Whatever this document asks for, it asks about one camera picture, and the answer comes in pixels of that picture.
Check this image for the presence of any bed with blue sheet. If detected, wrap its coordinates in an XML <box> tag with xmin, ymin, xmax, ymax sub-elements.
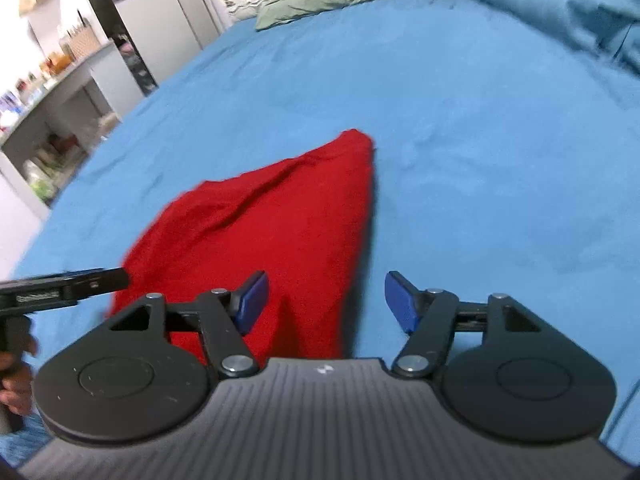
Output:
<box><xmin>0</xmin><ymin>0</ymin><xmax>640</xmax><ymax>467</ymax></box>

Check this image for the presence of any wicker basket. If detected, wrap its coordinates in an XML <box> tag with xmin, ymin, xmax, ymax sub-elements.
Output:
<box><xmin>65</xmin><ymin>25</ymin><xmax>99</xmax><ymax>59</ymax></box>

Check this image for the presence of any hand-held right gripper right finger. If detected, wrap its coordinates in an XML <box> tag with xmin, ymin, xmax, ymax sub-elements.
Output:
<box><xmin>384</xmin><ymin>269</ymin><xmax>547</xmax><ymax>377</ymax></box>

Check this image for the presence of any blue duvet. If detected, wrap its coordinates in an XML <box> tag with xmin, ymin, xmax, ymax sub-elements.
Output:
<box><xmin>446</xmin><ymin>0</ymin><xmax>640</xmax><ymax>75</ymax></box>

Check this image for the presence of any white desk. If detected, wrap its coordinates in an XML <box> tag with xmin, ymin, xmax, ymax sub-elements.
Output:
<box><xmin>0</xmin><ymin>40</ymin><xmax>147</xmax><ymax>222</ymax></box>

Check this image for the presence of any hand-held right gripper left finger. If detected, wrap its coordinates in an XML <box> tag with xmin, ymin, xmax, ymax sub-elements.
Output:
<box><xmin>106</xmin><ymin>269</ymin><xmax>271</xmax><ymax>379</ymax></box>

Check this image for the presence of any red knit sweater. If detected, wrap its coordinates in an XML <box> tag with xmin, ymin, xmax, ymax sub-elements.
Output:
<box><xmin>106</xmin><ymin>129</ymin><xmax>377</xmax><ymax>362</ymax></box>

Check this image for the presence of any person's left hand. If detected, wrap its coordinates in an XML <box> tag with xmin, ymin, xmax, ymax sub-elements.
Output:
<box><xmin>0</xmin><ymin>337</ymin><xmax>39</xmax><ymax>417</ymax></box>

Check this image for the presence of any grey and white wardrobe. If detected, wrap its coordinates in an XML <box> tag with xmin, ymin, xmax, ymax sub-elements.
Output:
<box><xmin>74</xmin><ymin>0</ymin><xmax>234</xmax><ymax>97</ymax></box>

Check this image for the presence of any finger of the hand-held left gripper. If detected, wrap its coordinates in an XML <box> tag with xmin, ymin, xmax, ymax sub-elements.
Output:
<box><xmin>62</xmin><ymin>267</ymin><xmax>132</xmax><ymax>303</ymax></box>

